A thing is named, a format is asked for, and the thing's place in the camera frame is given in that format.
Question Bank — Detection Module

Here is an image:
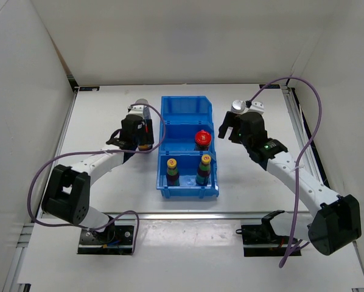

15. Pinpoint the silver-capped spice shaker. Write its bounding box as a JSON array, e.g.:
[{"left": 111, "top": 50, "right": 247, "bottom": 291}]
[
  {"left": 231, "top": 100, "right": 246, "bottom": 114},
  {"left": 135, "top": 99, "right": 151, "bottom": 119}
]

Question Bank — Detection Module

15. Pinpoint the red-capped sauce jar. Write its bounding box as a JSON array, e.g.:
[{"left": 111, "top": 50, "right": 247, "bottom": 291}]
[
  {"left": 138, "top": 142, "right": 153, "bottom": 151},
  {"left": 194, "top": 130, "right": 212, "bottom": 151}
]

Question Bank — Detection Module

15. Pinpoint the yellow-capped sauce bottle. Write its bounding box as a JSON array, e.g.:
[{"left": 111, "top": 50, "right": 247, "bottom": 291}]
[
  {"left": 166, "top": 158, "right": 180, "bottom": 186},
  {"left": 195, "top": 154, "right": 212, "bottom": 186}
]

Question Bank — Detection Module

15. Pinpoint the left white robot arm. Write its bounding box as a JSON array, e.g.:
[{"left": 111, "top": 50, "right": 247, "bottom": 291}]
[{"left": 41, "top": 114, "right": 154, "bottom": 243}]

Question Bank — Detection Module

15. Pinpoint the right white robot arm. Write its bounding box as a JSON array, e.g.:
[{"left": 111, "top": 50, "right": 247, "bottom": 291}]
[{"left": 219, "top": 111, "right": 362, "bottom": 256}]

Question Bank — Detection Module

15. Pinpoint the blue three-compartment plastic bin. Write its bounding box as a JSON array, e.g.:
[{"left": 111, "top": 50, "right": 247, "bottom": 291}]
[{"left": 156, "top": 96, "right": 219, "bottom": 198}]

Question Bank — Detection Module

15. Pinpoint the right black corner label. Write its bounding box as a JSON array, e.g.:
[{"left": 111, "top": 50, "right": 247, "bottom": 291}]
[{"left": 259, "top": 84, "right": 281, "bottom": 89}]

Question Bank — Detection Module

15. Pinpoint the black corner label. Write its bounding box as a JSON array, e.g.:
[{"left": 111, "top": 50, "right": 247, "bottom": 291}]
[
  {"left": 79, "top": 86, "right": 100, "bottom": 92},
  {"left": 259, "top": 84, "right": 281, "bottom": 89}
]

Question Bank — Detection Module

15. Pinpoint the left black corner label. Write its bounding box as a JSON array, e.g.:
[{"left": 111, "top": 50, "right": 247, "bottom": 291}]
[{"left": 79, "top": 86, "right": 100, "bottom": 92}]

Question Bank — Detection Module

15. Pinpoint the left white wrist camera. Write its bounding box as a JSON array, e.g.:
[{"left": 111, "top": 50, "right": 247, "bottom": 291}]
[{"left": 128, "top": 105, "right": 149, "bottom": 119}]

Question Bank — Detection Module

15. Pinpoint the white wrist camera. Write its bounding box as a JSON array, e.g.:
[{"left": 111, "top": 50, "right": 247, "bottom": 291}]
[
  {"left": 246, "top": 101, "right": 265, "bottom": 115},
  {"left": 128, "top": 105, "right": 149, "bottom": 119}
]

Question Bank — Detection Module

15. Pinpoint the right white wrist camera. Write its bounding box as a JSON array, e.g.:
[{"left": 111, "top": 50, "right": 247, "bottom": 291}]
[{"left": 246, "top": 101, "right": 265, "bottom": 115}]

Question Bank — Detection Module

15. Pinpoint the front aluminium rail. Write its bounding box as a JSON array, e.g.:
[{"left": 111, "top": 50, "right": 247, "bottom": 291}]
[{"left": 40, "top": 212, "right": 306, "bottom": 220}]

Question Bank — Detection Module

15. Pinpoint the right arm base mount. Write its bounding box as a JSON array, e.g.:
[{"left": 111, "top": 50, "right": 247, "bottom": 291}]
[{"left": 235, "top": 210, "right": 293, "bottom": 257}]

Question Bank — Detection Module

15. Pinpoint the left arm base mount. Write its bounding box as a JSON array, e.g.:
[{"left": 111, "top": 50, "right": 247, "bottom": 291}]
[{"left": 77, "top": 222, "right": 138, "bottom": 256}]

